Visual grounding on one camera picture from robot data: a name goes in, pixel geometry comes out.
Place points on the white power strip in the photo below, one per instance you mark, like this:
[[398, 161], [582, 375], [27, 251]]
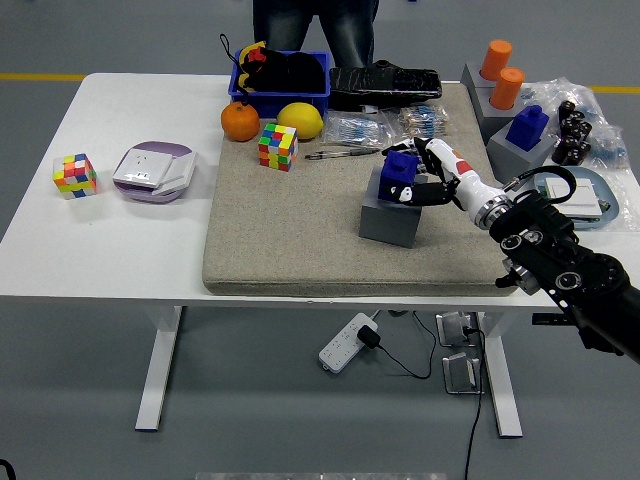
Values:
[[340, 350]]

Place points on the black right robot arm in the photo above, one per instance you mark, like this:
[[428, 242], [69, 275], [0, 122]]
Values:
[[540, 235]]

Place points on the clear bag of blue resistors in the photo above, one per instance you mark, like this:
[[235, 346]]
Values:
[[355, 130]]

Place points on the clear bag of brown resistors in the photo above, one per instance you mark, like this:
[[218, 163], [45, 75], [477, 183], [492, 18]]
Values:
[[422, 122]]

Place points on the black plug adapter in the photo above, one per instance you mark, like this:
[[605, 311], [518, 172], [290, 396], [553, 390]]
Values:
[[368, 336]]

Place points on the black table control panel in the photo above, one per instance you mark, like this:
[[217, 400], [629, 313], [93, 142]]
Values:
[[547, 319]]

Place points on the orange cylinder seal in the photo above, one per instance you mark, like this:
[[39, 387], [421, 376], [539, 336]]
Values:
[[506, 90], [496, 60]]

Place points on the colourful puzzle cube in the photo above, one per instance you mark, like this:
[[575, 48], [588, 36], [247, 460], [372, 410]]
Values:
[[75, 176], [277, 147]]

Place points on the white switch panel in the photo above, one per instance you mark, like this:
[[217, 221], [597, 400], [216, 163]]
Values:
[[177, 172], [587, 195]]

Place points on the grey ballpoint pen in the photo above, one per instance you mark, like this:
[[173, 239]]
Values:
[[345, 153]]

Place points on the blue square seal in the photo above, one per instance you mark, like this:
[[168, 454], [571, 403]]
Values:
[[525, 130], [397, 172]]

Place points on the grey-brown mat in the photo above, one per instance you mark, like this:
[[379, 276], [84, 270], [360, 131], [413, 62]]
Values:
[[300, 225]]

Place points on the person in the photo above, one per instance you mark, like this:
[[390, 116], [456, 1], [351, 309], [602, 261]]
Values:
[[285, 25]]

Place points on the white table leg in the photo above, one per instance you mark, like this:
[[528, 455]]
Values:
[[505, 380], [157, 370]]

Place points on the metal foot pedal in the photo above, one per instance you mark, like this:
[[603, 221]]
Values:
[[455, 330], [460, 372]]

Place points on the black pouch with yellow trim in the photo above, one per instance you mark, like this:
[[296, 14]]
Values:
[[290, 72]]

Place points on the green circuit board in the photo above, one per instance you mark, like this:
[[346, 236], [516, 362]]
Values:
[[606, 205]]

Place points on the grey cube seal holder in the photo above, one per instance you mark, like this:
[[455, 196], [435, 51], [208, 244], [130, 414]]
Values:
[[492, 120], [387, 225], [515, 157], [470, 75]]

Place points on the black wrapped keyboard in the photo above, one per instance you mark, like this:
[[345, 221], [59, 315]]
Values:
[[385, 85]]

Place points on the light blue tray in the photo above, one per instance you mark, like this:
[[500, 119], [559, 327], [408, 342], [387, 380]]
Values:
[[607, 192]]

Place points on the yellow lemon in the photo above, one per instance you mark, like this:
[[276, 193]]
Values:
[[300, 120]]

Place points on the purple plate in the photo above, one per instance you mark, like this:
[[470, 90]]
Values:
[[150, 196]]

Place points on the dark brown capacitor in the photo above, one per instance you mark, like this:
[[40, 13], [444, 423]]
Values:
[[584, 149], [560, 151], [567, 107], [573, 154], [582, 129], [567, 124]]

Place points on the clear bag of blue parts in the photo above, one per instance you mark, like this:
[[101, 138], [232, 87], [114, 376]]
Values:
[[555, 92]]

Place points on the blue plastic bin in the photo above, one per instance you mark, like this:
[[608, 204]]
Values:
[[265, 100]]

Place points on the orange fruit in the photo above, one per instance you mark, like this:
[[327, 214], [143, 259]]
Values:
[[240, 122]]

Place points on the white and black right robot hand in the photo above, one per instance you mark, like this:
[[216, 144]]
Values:
[[465, 180]]

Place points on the white wall socket panel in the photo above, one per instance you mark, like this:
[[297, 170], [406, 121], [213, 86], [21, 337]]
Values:
[[142, 167]]

